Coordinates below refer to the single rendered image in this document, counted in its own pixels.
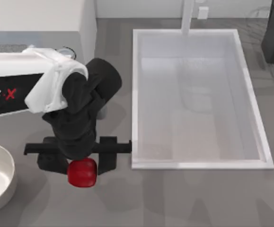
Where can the white cabinet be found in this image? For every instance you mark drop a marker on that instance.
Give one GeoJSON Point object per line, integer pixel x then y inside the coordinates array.
{"type": "Point", "coordinates": [32, 16]}

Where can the grey speckled slab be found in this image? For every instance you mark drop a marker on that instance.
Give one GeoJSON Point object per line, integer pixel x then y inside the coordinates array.
{"type": "Point", "coordinates": [4, 48]}

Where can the clear glass cup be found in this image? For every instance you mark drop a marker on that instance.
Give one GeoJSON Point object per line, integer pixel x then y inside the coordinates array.
{"type": "Point", "coordinates": [68, 51]}

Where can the white tall tap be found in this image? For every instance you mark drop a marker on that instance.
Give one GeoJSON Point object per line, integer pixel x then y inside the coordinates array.
{"type": "Point", "coordinates": [186, 16]}

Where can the red apple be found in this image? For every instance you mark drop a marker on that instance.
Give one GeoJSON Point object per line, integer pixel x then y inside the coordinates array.
{"type": "Point", "coordinates": [82, 173]}

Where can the white sink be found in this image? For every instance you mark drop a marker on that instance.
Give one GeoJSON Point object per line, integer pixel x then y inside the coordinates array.
{"type": "Point", "coordinates": [198, 106]}

